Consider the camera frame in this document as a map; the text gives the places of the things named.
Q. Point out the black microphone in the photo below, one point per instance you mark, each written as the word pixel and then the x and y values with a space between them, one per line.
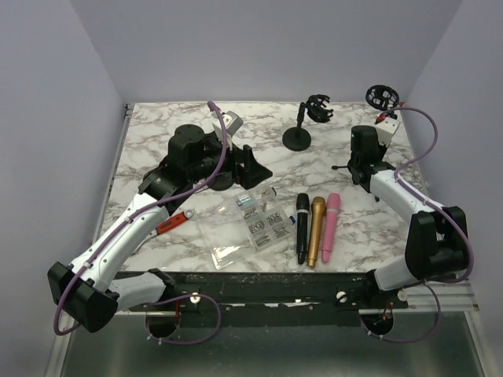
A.
pixel 302 212

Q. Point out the pink microphone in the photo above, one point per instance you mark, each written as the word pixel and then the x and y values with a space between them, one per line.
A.
pixel 331 212

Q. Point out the red adjustable wrench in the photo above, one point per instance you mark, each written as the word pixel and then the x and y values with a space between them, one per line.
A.
pixel 172 222

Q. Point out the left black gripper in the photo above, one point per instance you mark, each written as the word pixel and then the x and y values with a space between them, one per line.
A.
pixel 252 173

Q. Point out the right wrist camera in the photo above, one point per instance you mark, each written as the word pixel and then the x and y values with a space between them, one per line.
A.
pixel 386 126

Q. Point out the clear plastic bag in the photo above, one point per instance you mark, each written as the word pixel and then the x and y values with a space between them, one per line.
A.
pixel 225 235

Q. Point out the black clip microphone stand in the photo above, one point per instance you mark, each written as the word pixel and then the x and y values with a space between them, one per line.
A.
pixel 221 183

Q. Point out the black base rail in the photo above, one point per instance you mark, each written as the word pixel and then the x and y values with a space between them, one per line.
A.
pixel 267 299

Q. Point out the gold microphone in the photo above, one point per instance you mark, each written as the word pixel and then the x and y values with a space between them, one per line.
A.
pixel 318 207

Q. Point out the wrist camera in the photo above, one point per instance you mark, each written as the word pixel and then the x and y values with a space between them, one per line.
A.
pixel 386 126
pixel 233 123

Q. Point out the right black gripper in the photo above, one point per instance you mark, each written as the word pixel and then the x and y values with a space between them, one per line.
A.
pixel 383 150

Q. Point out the clear plastic screw organizer box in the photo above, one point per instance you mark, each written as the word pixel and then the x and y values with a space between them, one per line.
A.
pixel 264 217

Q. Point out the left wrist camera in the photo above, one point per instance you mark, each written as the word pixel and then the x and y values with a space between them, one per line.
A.
pixel 233 123

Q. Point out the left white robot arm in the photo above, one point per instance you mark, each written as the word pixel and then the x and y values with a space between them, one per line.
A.
pixel 87 289

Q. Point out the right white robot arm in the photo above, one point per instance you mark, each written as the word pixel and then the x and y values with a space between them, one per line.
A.
pixel 436 241

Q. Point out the black tripod microphone stand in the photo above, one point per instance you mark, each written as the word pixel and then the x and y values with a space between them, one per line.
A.
pixel 384 99

